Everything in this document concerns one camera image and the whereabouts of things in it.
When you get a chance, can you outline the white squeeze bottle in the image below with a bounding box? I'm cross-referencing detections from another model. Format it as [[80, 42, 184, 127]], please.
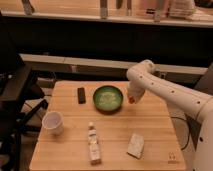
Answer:
[[88, 122, 101, 165]]

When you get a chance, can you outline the black stand at left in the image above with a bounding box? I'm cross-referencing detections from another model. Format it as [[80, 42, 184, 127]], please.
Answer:
[[0, 12, 48, 171]]

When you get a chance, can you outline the dark brown chocolate bar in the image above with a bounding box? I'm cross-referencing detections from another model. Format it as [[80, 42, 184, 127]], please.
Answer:
[[77, 87, 86, 104]]

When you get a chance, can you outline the black cable at right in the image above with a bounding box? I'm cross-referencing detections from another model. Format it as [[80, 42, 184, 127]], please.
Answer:
[[171, 114, 191, 151]]

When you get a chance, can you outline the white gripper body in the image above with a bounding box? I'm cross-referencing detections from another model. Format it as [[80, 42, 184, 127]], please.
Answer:
[[127, 81, 145, 98]]

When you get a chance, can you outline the green bowl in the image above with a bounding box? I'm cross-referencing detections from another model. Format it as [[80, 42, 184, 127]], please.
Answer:
[[93, 85, 123, 112]]

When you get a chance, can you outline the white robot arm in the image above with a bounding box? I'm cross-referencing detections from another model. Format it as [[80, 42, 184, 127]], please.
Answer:
[[126, 60, 213, 171]]

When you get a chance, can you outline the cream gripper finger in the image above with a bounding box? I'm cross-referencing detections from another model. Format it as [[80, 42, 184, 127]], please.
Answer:
[[134, 96, 142, 104]]

